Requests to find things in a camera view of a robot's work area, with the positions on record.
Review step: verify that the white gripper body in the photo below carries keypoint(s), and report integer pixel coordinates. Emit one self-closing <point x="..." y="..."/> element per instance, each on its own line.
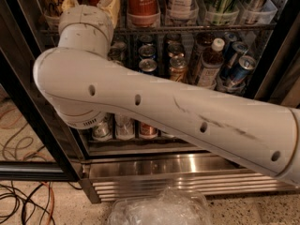
<point x="84" y="16"/>

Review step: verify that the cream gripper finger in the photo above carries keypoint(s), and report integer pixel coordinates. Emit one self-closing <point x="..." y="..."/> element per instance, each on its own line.
<point x="111" y="8"/>
<point x="67" y="4"/>

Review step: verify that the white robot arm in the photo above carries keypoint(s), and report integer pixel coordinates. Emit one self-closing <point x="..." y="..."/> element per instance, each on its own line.
<point x="80" y="82"/>

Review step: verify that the blue pepsi can middle shelf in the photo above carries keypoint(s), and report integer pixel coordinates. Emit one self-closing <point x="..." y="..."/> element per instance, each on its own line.
<point x="148" y="66"/>

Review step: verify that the white labelled bottle top shelf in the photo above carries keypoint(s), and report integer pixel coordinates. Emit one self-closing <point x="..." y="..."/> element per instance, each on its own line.
<point x="180" y="9"/>

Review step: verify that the orange LaCroix can middle shelf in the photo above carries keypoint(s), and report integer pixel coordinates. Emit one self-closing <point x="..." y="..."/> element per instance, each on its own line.
<point x="178" y="67"/>

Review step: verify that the green can bottom shelf left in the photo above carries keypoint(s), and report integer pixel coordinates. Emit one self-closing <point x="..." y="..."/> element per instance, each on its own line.
<point x="103" y="130"/>

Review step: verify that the small water bottle bottom shelf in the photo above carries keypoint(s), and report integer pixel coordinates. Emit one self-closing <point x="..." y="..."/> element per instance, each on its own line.
<point x="124" y="127"/>

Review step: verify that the green striped can top shelf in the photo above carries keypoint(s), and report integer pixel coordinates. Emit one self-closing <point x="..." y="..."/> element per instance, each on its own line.
<point x="221" y="12"/>

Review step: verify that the red coke can bottom shelf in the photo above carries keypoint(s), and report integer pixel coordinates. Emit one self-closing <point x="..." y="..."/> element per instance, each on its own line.
<point x="147" y="132"/>

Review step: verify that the open glass fridge door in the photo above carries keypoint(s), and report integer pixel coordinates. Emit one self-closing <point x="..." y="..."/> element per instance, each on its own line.
<point x="44" y="149"/>

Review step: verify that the blue energy can behind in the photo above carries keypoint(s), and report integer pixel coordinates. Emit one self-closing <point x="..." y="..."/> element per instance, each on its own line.
<point x="235" y="51"/>

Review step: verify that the blue energy can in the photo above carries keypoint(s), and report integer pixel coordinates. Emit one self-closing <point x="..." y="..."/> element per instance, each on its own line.
<point x="245" y="65"/>
<point x="235" y="51"/>

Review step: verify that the stainless steel fridge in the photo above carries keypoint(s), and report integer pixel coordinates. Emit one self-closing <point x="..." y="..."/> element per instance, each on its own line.
<point x="138" y="167"/>

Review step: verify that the silver striped can top shelf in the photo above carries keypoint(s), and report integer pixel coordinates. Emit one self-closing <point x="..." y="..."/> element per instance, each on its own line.
<point x="255" y="12"/>

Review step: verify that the blue energy can front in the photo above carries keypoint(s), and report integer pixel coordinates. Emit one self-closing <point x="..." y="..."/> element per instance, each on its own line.
<point x="245" y="65"/>

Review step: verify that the white capped tea bottle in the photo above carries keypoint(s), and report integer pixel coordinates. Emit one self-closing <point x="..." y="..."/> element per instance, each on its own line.
<point x="211" y="60"/>

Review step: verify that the clear plastic bag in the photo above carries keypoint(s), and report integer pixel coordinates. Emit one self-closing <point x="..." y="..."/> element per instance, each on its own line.
<point x="169" y="207"/>

